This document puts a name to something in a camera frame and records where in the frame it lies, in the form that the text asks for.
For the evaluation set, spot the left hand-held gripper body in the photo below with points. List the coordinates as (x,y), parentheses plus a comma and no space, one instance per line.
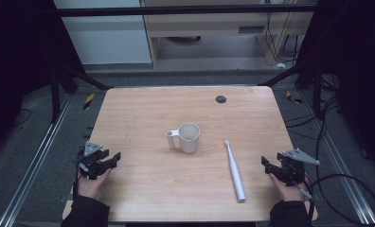
(90,159)

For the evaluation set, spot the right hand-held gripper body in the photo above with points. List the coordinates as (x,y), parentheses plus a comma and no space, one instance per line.
(292,167)

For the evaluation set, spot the white electric toothbrush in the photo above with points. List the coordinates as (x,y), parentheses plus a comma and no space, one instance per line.
(234,170)

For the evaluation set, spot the person's right hand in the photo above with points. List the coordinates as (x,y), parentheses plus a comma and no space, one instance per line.
(288,192)

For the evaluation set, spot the person's left hand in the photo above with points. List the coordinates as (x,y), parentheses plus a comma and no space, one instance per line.
(92,186)

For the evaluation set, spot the yellow-black tape strip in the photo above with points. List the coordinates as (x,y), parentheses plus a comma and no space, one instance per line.
(88,101)
(293,98)

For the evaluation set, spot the black metal stand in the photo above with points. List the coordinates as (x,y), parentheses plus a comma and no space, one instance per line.
(317,91)
(55,94)

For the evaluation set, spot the dark round table grommet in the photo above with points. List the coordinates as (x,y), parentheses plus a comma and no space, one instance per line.
(221,99)

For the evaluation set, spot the small white floor object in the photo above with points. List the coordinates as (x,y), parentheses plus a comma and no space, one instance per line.
(281,65)

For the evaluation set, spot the dark curtain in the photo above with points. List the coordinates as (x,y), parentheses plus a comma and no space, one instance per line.
(18,63)
(359,78)

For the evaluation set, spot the white cabinet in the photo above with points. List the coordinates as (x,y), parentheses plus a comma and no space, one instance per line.
(106,38)

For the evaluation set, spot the light wooden desk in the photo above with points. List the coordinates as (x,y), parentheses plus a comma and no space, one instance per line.
(207,23)

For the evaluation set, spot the black horizontal bar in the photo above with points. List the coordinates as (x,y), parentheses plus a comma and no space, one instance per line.
(176,10)

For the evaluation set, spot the aluminium floor rail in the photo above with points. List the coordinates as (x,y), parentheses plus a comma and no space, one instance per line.
(343,164)
(34,164)

